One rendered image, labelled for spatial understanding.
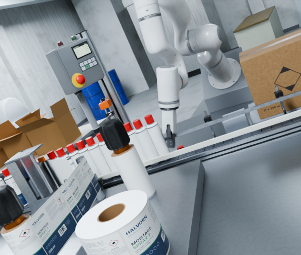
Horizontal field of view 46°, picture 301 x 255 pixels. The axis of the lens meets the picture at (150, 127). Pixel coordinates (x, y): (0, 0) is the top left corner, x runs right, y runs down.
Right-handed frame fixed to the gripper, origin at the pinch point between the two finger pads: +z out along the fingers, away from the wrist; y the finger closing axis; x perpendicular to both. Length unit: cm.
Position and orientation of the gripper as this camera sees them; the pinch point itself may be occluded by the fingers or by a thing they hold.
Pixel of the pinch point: (171, 142)
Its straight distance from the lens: 148.5
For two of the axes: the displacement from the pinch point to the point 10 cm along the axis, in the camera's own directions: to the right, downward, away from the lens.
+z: 0.7, 9.4, 3.4
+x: 9.8, 0.0, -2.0
